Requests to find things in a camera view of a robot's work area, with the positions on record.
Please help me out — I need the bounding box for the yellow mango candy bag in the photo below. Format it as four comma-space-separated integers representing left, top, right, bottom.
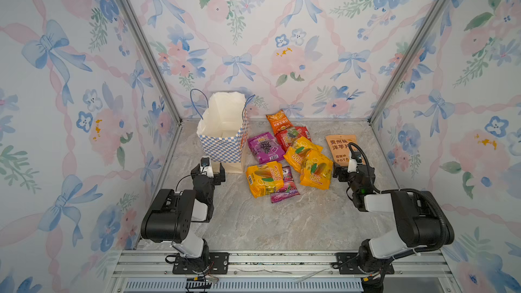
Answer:
300, 150, 333, 190
246, 161, 284, 198
284, 136, 323, 173

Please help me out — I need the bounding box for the blue checkered paper bag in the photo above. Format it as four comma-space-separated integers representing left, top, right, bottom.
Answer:
197, 92, 255, 174

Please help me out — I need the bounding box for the purple grape candy bag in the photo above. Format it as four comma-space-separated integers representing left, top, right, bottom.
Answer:
248, 132, 285, 164

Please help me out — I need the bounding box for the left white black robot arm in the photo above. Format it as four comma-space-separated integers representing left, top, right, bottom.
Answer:
141, 157, 226, 263

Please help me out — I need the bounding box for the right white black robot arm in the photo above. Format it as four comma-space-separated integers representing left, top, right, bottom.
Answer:
332, 164, 455, 275

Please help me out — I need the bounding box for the red fruit candy bag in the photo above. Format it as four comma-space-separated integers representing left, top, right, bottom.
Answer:
275, 126, 312, 151

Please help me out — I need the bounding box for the tan potato chips pouch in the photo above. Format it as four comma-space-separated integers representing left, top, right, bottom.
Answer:
326, 134, 357, 167

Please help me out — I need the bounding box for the purple Fox's candy packet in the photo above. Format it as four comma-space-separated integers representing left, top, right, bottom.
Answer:
270, 166, 300, 203

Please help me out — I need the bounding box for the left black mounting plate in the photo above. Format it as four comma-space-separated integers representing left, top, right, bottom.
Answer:
172, 252, 230, 275

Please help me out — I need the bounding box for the black mounting plate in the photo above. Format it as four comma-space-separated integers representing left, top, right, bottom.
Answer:
172, 252, 230, 275
331, 252, 386, 275

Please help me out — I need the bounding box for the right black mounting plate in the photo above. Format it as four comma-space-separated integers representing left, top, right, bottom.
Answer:
331, 252, 386, 275

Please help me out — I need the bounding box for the orange corn chips packet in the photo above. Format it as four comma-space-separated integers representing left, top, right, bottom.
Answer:
266, 109, 294, 135

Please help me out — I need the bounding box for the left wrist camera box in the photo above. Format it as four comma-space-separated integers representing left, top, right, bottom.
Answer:
199, 156, 214, 179

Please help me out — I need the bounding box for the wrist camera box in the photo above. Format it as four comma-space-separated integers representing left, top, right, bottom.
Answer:
199, 156, 214, 179
348, 151, 363, 173

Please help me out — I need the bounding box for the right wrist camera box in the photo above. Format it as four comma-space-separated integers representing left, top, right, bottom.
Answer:
348, 151, 363, 173

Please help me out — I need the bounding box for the black corrugated cable conduit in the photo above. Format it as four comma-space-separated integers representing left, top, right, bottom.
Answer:
347, 142, 455, 253

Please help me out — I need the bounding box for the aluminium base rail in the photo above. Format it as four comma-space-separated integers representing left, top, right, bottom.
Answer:
106, 250, 462, 292

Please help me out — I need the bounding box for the right aluminium corner post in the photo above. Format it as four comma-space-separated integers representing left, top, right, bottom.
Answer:
368, 0, 450, 126

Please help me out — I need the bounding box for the aluminium corner post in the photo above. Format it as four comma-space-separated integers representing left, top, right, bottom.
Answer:
116, 0, 182, 126
368, 0, 450, 126

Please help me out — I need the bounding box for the left aluminium corner post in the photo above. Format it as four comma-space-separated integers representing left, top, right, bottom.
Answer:
116, 0, 182, 126

